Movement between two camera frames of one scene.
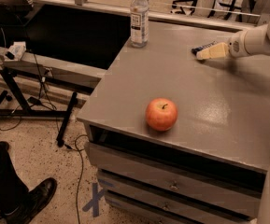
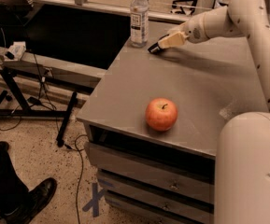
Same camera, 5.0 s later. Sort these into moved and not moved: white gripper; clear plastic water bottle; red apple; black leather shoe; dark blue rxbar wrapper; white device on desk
Moved: dark blue rxbar wrapper; white gripper
Not moved: black leather shoe; clear plastic water bottle; red apple; white device on desk
